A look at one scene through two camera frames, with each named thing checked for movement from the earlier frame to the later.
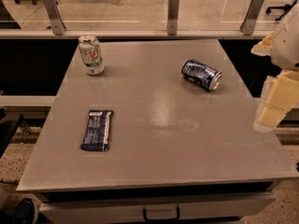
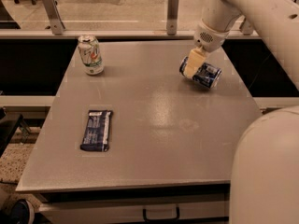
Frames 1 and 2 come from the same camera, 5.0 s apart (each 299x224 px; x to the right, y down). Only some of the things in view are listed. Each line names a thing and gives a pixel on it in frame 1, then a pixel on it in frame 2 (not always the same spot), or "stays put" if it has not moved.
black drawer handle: (162, 219) stays put
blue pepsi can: (202, 74) stays put
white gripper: (288, 49) -> (211, 39)
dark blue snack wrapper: (97, 133) stays put
